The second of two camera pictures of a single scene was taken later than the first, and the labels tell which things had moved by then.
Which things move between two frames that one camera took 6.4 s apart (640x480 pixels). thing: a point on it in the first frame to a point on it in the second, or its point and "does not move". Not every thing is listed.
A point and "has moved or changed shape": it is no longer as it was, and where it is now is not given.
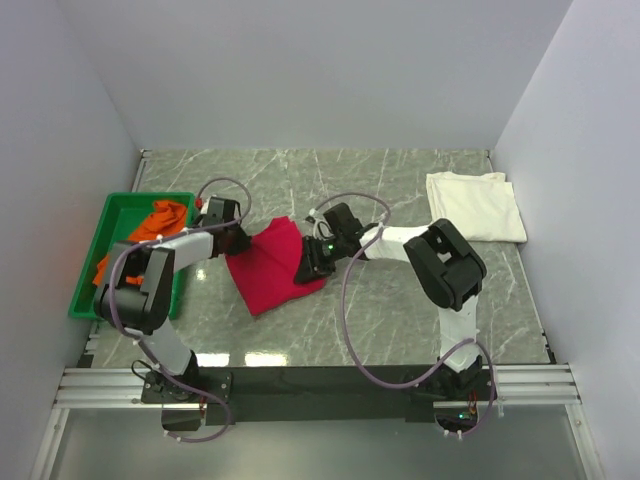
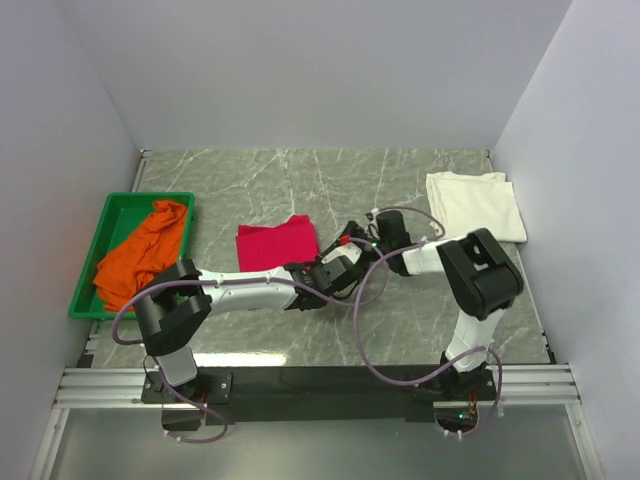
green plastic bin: [121, 215] does not move
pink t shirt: [264, 275] has moved or changed shape
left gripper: [243, 241] to [316, 264]
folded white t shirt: [483, 207] does not move
